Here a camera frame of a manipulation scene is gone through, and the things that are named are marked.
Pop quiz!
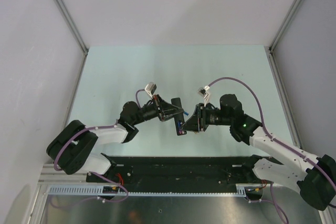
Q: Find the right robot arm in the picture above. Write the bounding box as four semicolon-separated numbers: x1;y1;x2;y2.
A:
181;94;335;211

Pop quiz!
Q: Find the grey cable duct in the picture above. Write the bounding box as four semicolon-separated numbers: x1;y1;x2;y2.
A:
48;184;259;197

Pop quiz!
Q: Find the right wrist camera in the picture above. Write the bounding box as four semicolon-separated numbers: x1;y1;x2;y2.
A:
197;86;211;106

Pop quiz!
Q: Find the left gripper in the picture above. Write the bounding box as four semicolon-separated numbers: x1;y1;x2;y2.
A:
132;94;184;125

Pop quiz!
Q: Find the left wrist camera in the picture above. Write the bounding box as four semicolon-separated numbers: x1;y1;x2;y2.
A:
144;82;157;98

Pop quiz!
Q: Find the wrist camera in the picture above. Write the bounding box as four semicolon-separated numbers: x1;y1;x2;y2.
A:
197;86;211;106
144;82;157;98

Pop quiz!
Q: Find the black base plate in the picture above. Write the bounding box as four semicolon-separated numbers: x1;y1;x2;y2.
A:
86;155;289;193

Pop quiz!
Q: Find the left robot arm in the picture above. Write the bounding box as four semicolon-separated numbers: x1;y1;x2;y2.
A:
46;94;185;182

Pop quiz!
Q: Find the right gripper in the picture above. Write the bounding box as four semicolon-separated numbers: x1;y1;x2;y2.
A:
180;103;233;132

